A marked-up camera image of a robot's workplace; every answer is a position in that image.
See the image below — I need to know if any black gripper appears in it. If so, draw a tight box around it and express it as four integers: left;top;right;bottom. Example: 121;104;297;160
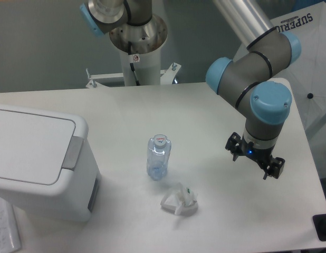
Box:
225;132;285;180

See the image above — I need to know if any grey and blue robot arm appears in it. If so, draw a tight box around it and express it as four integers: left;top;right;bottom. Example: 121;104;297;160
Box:
80;1;301;178

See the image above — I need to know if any white lidded trash can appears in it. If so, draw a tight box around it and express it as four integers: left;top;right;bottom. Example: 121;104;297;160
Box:
0;104;101;222

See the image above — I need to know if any crumpled white paper packaging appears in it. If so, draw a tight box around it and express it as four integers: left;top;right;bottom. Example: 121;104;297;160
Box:
160;182;198;216

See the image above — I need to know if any black device at table edge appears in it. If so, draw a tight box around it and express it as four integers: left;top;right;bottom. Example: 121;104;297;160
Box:
312;214;326;241

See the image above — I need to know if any clear plastic water bottle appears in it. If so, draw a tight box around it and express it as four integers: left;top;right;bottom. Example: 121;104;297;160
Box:
147;134;171;181

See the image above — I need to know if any handwritten white paper sheet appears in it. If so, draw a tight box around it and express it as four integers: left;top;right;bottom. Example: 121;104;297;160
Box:
0;198;22;252

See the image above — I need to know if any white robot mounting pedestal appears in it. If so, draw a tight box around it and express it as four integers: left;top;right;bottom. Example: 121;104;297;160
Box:
86;14;181;88

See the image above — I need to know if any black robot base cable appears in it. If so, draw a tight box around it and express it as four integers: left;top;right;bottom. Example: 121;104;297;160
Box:
127;41;141;86

